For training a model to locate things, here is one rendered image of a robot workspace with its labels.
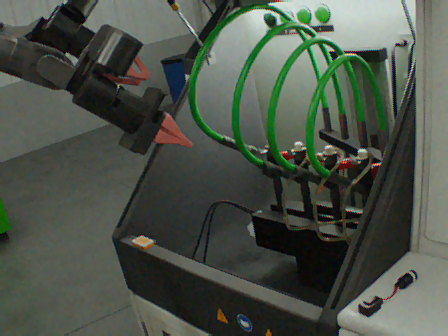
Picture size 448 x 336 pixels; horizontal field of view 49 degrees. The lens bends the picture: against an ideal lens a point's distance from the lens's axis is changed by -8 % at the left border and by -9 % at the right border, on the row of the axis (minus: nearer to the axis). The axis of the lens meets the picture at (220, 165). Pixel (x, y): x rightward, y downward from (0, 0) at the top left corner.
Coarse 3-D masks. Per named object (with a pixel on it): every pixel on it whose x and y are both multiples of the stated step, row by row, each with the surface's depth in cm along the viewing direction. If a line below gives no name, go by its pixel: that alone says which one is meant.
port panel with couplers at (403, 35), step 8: (392, 16) 110; (400, 16) 108; (400, 24) 109; (400, 32) 109; (408, 32) 108; (400, 40) 108; (408, 40) 109; (400, 48) 111; (408, 48) 109; (400, 56) 112; (400, 64) 113; (400, 72) 113; (400, 80) 114
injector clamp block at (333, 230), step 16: (272, 208) 123; (288, 208) 119; (256, 224) 119; (272, 224) 115; (304, 224) 109; (352, 224) 105; (256, 240) 121; (272, 240) 117; (288, 240) 112; (304, 240) 109; (320, 240) 105; (304, 256) 110; (320, 256) 106; (336, 256) 103; (304, 272) 112; (320, 272) 108; (336, 272) 107; (320, 288) 110
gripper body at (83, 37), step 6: (78, 30) 88; (84, 30) 89; (90, 30) 90; (78, 36) 88; (84, 36) 89; (90, 36) 89; (72, 42) 88; (78, 42) 88; (84, 42) 89; (72, 48) 89; (78, 48) 89; (84, 48) 89; (72, 54) 90; (78, 54) 90
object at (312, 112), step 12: (336, 60) 87; (348, 60) 89; (360, 60) 91; (324, 72) 86; (372, 72) 94; (324, 84) 85; (372, 84) 95; (312, 96) 85; (312, 108) 84; (312, 120) 84; (384, 120) 98; (312, 132) 84; (384, 132) 99; (312, 144) 85; (384, 144) 100; (312, 156) 85; (324, 168) 88; (336, 180) 90; (348, 180) 92
